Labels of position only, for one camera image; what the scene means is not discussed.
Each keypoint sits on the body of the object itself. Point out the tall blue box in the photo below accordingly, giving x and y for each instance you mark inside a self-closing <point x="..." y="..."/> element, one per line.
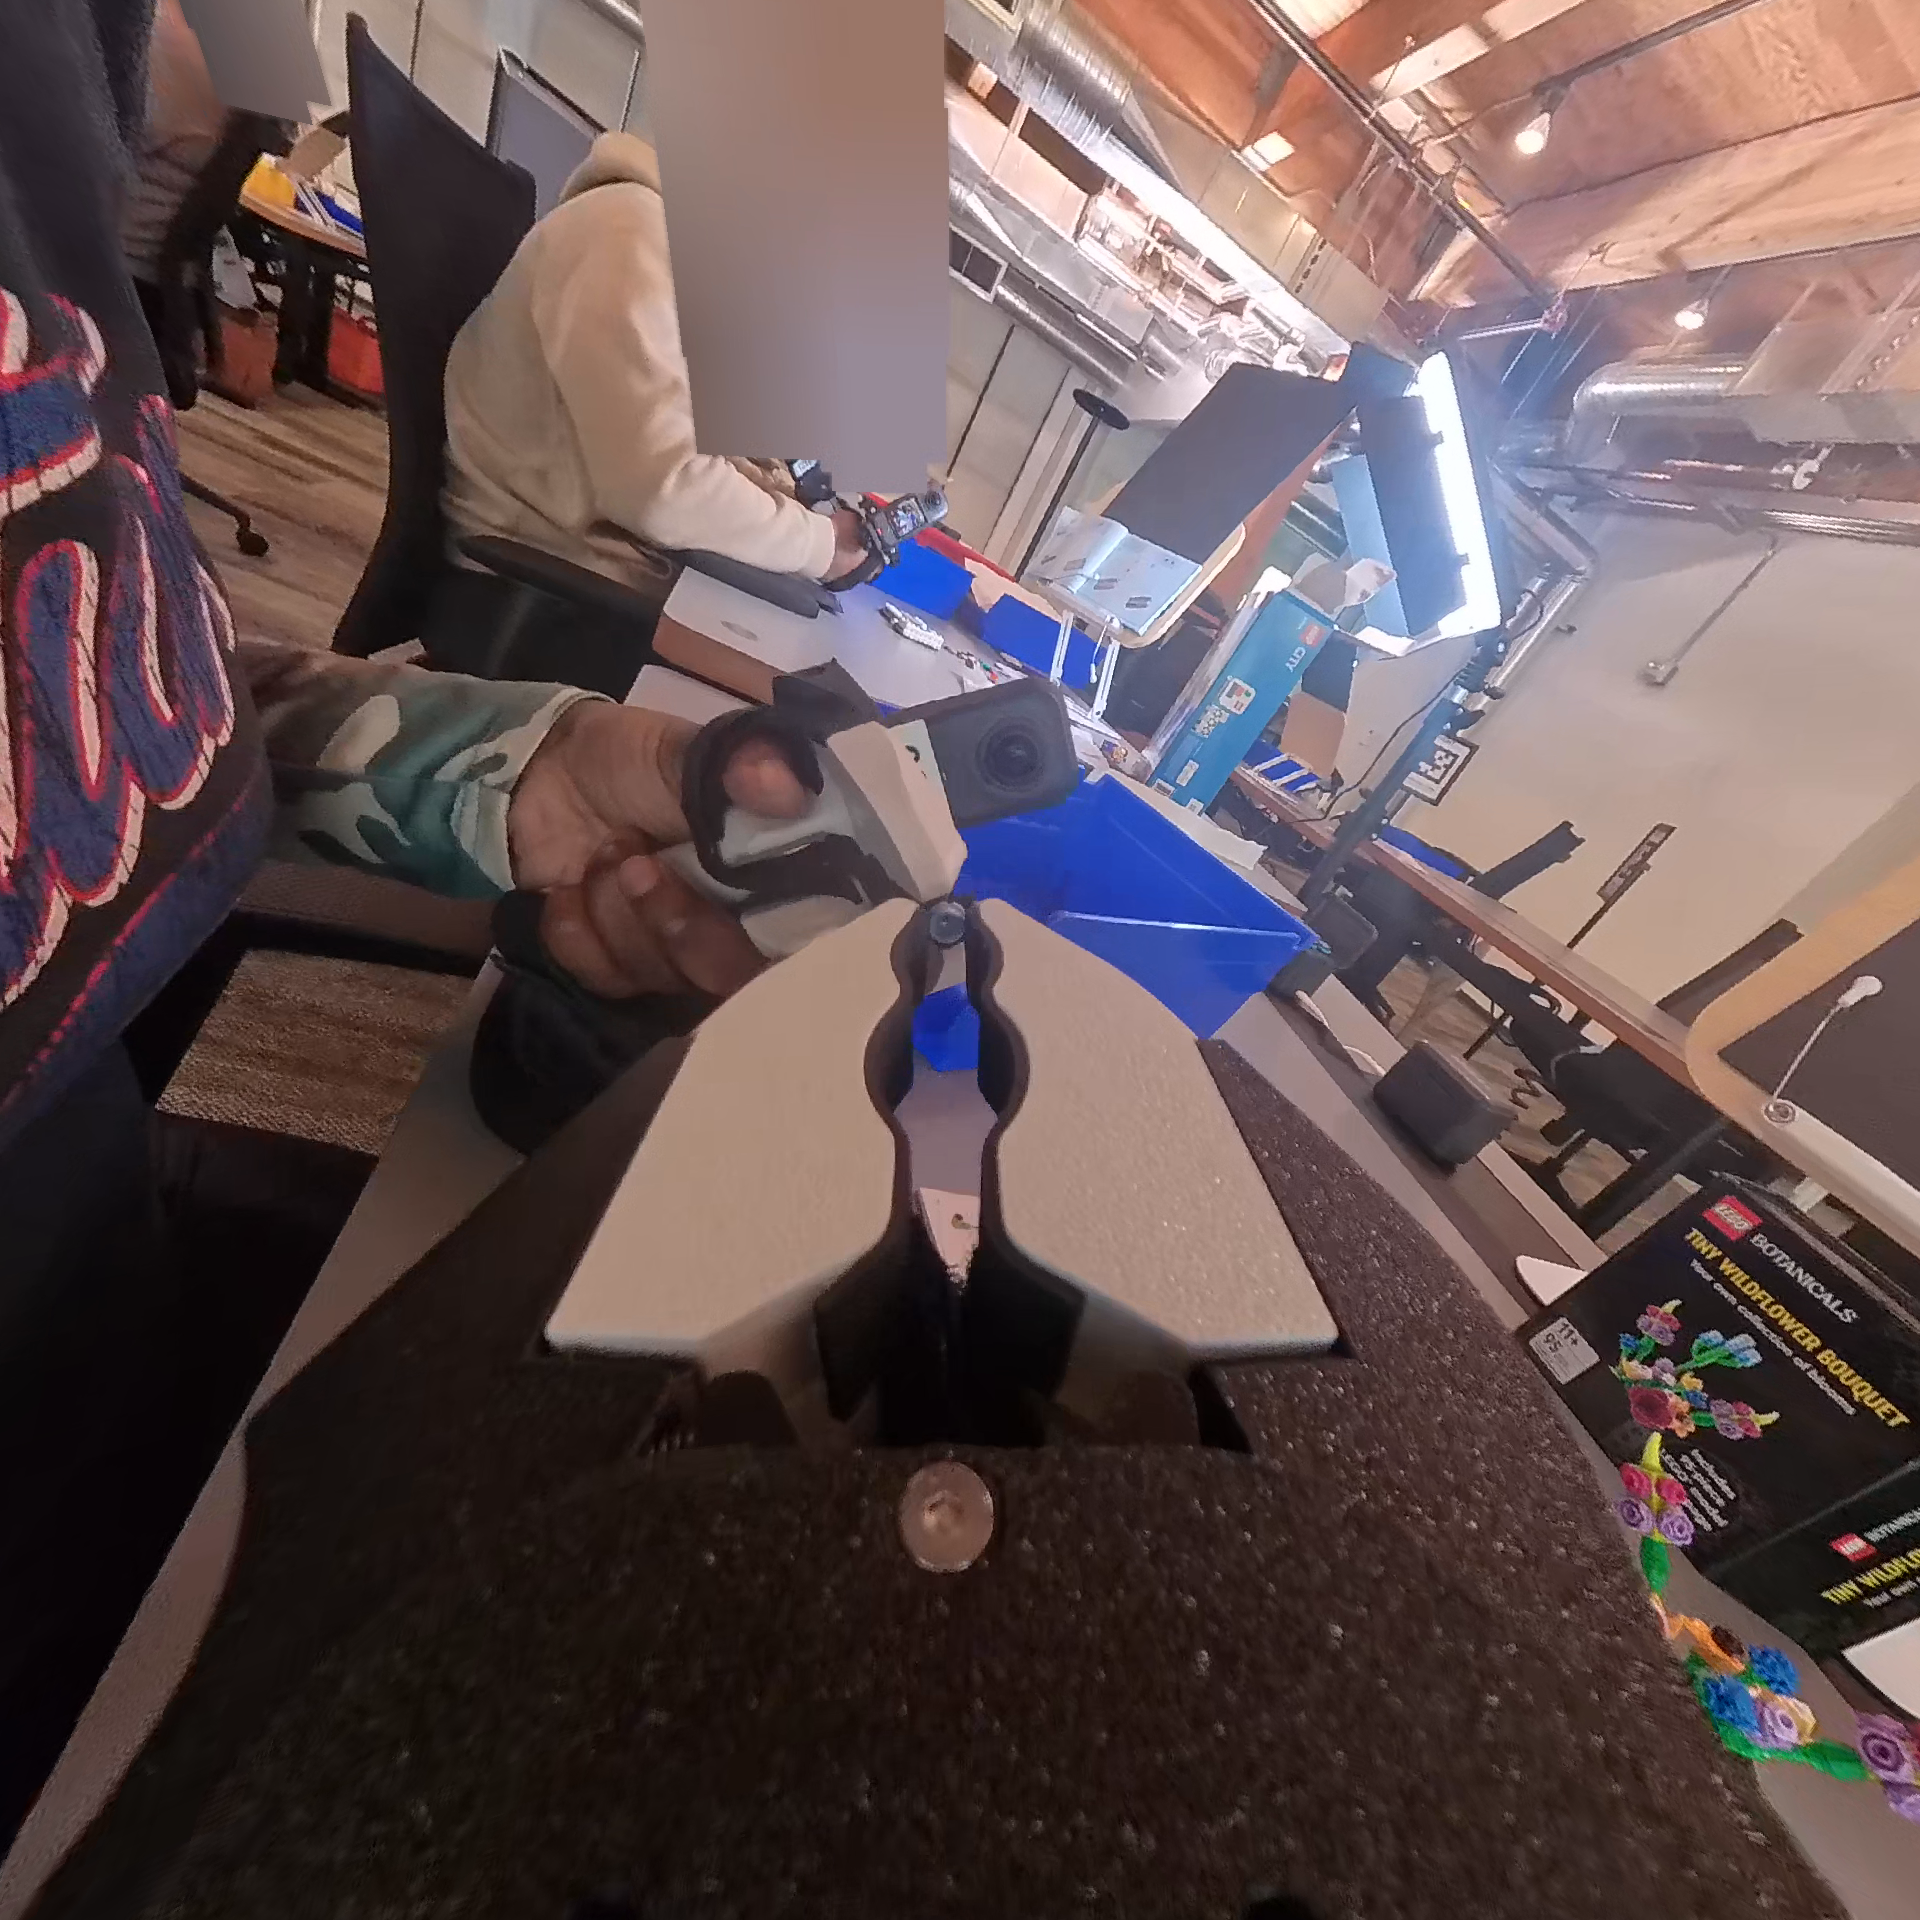
<point x="1246" y="698"/>

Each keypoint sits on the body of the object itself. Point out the person's left hand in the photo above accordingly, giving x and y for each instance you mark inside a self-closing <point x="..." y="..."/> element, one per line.
<point x="614" y="827"/>

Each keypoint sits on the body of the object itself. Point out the black lego set box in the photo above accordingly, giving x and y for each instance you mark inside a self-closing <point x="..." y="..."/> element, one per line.
<point x="1874" y="1592"/>
<point x="1725" y="1352"/>

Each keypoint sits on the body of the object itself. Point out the black rounded pad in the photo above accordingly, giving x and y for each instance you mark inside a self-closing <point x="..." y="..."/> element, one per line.
<point x="556" y="1053"/>

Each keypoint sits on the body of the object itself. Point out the large blue plastic bin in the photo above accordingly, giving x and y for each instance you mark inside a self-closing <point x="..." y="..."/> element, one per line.
<point x="1141" y="886"/>

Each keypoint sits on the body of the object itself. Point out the person's left forearm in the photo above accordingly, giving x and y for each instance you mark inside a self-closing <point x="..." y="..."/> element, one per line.
<point x="392" y="767"/>

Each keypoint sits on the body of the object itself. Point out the wood edged black board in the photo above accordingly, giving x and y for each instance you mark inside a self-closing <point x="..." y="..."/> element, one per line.
<point x="1832" y="1036"/>

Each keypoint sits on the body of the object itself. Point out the square wall tag sign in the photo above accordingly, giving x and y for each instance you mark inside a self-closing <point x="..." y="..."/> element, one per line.
<point x="1440" y="768"/>

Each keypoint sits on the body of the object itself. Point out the wooden side desk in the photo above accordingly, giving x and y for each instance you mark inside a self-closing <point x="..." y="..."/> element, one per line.
<point x="1470" y="901"/>

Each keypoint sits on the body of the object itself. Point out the silver ceiling duct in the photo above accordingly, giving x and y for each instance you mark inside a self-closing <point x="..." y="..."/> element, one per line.
<point x="1739" y="391"/>

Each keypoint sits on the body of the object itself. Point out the black office chair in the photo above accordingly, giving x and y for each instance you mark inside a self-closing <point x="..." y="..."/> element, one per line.
<point x="435" y="333"/>

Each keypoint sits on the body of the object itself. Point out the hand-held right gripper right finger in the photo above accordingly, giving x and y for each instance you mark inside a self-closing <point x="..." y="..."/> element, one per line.
<point x="1155" y="1172"/>

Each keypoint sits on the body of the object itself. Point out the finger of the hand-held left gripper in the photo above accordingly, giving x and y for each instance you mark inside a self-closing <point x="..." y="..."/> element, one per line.
<point x="893" y="818"/>

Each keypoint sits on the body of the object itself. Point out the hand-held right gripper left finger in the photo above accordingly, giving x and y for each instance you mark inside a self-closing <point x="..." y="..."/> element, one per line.
<point x="749" y="1188"/>

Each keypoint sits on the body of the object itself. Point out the dark grey cube device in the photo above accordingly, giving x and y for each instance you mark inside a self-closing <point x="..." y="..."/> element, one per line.
<point x="1442" y="1106"/>

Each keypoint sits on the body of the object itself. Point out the lego flower bouquet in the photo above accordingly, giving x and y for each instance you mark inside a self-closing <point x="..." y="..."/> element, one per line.
<point x="1739" y="1635"/>

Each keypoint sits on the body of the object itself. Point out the studio light panel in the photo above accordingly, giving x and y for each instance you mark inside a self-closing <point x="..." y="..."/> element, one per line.
<point x="1436" y="498"/>

